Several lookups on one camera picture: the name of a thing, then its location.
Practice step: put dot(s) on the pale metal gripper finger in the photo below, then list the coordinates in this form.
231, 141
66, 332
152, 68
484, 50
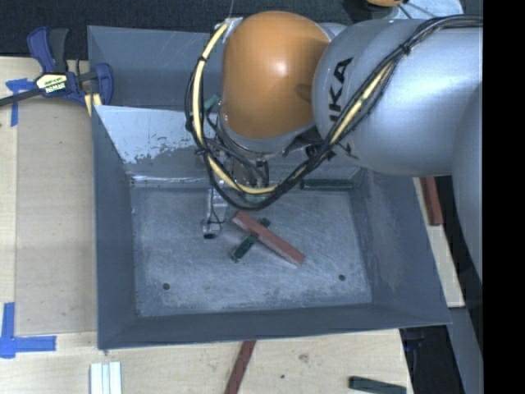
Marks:
216, 208

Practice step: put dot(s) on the dark green flat block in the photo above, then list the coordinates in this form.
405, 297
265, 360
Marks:
328, 184
375, 385
244, 248

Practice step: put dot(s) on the red-brown flat block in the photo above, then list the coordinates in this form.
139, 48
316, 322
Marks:
271, 239
433, 203
240, 367

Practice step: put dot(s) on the grey metal bin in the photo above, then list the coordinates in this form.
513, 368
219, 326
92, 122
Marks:
254, 290

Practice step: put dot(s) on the pale wood flat board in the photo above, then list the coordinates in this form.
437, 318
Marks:
55, 220

